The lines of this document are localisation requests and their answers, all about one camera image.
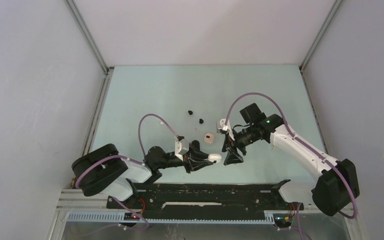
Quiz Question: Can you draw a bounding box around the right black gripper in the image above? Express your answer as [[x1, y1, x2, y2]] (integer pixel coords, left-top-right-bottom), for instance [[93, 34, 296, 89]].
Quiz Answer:
[[222, 124, 259, 166]]

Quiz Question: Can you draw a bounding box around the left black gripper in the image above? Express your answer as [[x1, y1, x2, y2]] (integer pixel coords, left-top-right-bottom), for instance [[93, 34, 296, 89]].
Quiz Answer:
[[156, 142, 213, 173]]

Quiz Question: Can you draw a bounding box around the white earbud charging case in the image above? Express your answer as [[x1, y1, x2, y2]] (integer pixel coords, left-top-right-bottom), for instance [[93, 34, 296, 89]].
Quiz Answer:
[[207, 153, 222, 164]]

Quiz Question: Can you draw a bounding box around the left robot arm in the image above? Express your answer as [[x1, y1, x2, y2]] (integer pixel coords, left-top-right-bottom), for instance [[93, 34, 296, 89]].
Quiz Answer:
[[71, 139, 222, 208]]

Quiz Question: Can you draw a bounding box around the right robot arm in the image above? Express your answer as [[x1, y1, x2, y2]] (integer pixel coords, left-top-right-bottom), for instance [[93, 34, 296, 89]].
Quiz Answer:
[[216, 103, 360, 219]]

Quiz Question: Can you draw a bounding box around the beige earbud charging case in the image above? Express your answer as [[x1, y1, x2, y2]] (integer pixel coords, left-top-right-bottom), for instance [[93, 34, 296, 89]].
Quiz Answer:
[[203, 132, 215, 145]]

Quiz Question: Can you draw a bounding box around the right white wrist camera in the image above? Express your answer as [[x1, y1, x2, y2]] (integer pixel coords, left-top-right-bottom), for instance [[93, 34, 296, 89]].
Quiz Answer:
[[216, 118, 231, 134]]

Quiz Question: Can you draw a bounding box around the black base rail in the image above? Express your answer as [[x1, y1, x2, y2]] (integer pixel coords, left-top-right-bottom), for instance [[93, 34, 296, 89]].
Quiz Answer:
[[125, 180, 304, 222]]

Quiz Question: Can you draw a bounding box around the aluminium frame post right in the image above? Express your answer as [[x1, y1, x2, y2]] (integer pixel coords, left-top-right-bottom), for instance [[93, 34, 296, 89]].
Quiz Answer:
[[299, 0, 344, 74]]

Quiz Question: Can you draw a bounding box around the aluminium frame post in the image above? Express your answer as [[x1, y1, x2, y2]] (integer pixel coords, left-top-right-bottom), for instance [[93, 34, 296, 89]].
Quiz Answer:
[[299, 0, 344, 74], [63, 0, 110, 74]]

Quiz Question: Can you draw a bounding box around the aluminium frame post left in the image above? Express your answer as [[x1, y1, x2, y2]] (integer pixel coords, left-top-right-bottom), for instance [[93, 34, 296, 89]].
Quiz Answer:
[[63, 0, 110, 74]]

